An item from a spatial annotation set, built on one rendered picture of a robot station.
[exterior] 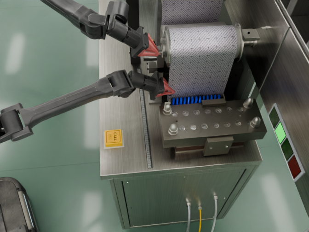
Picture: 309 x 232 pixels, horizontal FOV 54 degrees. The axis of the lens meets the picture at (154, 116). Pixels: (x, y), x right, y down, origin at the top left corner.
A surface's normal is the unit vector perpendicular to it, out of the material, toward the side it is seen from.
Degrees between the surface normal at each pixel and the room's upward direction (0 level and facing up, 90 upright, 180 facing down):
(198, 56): 88
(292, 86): 90
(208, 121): 0
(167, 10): 92
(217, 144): 90
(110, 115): 0
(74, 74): 0
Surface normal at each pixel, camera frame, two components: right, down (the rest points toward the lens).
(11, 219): 0.01, -0.57
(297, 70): -0.99, 0.08
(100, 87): 0.14, -0.26
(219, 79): 0.11, 0.81
